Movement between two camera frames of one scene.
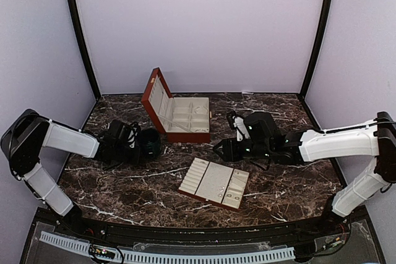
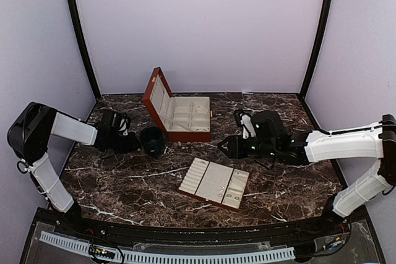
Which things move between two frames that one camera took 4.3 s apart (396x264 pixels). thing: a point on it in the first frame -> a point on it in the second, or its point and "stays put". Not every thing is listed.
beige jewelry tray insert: (215, 182) stays put
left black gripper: (135, 159) -> (132, 146)
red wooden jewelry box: (185, 120) stays put
